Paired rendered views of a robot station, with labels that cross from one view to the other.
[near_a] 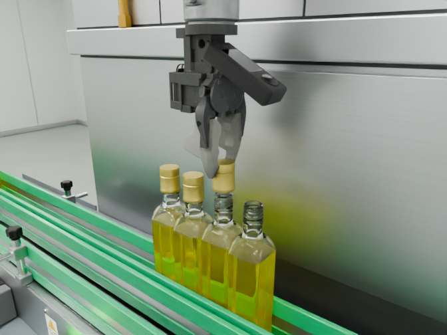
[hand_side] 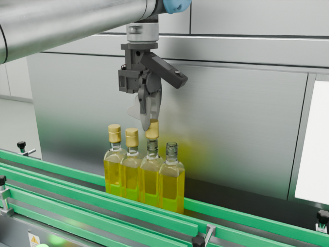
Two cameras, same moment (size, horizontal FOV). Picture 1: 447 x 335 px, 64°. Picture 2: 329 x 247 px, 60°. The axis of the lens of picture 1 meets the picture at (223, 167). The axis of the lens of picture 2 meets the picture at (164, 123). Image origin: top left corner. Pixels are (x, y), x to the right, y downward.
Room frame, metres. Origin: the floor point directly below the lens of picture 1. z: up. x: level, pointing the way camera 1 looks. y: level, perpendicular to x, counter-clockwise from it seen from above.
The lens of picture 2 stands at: (-0.17, 0.12, 1.43)
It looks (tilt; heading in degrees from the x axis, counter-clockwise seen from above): 19 degrees down; 347
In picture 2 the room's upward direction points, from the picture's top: straight up
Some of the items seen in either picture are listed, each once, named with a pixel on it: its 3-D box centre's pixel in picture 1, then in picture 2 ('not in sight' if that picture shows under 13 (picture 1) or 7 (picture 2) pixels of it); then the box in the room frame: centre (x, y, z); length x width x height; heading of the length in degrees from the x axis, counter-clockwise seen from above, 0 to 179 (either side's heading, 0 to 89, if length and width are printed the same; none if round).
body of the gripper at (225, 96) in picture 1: (207, 70); (140, 68); (0.52, 0.02, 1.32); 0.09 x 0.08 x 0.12; 52
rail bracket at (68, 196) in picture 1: (76, 201); (28, 156); (0.92, 0.41, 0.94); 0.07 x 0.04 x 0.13; 142
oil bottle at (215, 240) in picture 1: (223, 278); (152, 190); (0.51, 0.00, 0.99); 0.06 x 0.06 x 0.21; 52
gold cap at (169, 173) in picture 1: (169, 178); (114, 133); (0.58, 0.09, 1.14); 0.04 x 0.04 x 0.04
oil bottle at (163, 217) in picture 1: (173, 254); (117, 181); (0.58, 0.09, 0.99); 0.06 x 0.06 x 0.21; 53
